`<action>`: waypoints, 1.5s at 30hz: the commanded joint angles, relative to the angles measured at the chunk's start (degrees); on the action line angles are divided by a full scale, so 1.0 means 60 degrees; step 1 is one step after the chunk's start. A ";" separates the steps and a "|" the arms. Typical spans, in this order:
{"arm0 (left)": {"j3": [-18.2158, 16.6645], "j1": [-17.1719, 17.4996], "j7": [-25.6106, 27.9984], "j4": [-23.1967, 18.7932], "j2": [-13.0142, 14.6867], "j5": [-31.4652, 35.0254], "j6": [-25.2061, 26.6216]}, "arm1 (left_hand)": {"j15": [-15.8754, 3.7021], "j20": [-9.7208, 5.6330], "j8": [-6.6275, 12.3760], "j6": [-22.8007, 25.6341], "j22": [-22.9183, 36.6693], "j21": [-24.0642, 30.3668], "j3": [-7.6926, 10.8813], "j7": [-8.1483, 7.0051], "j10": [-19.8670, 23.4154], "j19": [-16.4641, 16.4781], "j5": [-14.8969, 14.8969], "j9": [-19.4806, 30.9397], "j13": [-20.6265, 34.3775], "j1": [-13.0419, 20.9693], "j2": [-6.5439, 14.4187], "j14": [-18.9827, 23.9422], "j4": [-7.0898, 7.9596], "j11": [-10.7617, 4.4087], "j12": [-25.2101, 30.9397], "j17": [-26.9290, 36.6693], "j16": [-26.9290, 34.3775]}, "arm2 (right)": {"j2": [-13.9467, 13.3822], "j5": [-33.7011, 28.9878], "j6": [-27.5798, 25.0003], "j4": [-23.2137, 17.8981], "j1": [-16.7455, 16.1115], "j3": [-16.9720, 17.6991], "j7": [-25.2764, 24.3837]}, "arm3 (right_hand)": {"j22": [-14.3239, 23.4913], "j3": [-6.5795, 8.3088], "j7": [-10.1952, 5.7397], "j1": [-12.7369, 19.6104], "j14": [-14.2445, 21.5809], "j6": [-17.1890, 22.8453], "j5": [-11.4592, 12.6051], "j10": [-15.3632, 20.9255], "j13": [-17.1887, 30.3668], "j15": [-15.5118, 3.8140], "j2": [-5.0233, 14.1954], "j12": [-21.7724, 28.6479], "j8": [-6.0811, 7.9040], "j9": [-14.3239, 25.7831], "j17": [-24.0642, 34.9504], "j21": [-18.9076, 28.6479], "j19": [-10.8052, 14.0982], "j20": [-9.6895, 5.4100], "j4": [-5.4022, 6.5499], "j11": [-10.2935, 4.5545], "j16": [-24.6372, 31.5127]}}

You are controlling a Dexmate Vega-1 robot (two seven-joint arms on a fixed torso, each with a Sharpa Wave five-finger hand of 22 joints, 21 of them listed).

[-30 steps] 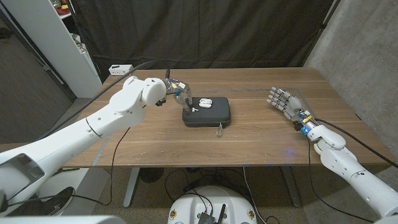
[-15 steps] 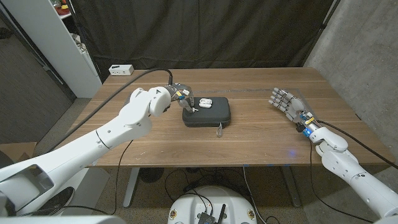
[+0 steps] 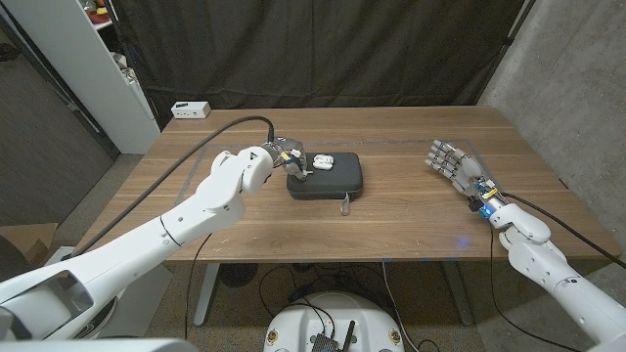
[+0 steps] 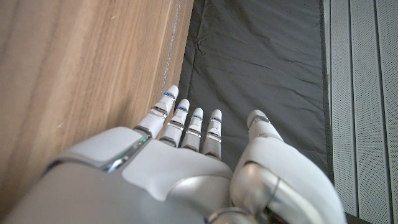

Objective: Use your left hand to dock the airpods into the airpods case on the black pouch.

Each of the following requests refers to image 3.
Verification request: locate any white cabinet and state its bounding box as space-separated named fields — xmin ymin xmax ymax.
xmin=0 ymin=0 xmax=162 ymax=155

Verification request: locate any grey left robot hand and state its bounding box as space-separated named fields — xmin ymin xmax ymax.
xmin=261 ymin=136 xmax=310 ymax=183

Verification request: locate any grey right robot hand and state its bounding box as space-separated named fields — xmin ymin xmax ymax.
xmin=424 ymin=139 xmax=490 ymax=197

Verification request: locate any grey floor cable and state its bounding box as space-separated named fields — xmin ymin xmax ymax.
xmin=380 ymin=259 xmax=422 ymax=352

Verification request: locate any grey metal table leg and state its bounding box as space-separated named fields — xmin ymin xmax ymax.
xmin=193 ymin=263 xmax=221 ymax=328
xmin=439 ymin=261 xmax=474 ymax=328

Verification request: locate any black module with antenna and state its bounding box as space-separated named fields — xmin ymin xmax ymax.
xmin=309 ymin=320 xmax=357 ymax=352

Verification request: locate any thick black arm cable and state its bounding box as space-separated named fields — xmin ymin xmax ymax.
xmin=503 ymin=193 xmax=626 ymax=269
xmin=61 ymin=115 xmax=276 ymax=260

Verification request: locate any black zippered pouch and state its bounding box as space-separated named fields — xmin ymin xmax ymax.
xmin=286 ymin=151 xmax=365 ymax=216

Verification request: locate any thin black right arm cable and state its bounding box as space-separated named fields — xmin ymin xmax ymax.
xmin=488 ymin=219 xmax=583 ymax=352

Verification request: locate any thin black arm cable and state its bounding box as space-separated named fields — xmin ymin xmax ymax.
xmin=183 ymin=233 xmax=214 ymax=339
xmin=488 ymin=219 xmax=583 ymax=352

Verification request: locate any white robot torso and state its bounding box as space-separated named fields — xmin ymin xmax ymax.
xmin=262 ymin=291 xmax=406 ymax=352

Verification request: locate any black curtain backdrop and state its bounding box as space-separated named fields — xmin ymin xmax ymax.
xmin=110 ymin=0 xmax=527 ymax=131

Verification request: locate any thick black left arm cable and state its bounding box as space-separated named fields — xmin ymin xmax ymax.
xmin=61 ymin=115 xmax=276 ymax=260

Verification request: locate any black floor cable bundle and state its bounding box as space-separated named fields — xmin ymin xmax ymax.
xmin=257 ymin=263 xmax=387 ymax=324

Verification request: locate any brown cardboard box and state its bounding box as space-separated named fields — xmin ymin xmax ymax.
xmin=0 ymin=222 xmax=59 ymax=268

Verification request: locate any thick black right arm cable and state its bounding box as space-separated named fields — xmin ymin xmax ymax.
xmin=503 ymin=193 xmax=626 ymax=269

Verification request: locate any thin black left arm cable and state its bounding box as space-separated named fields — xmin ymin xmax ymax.
xmin=183 ymin=233 xmax=214 ymax=339

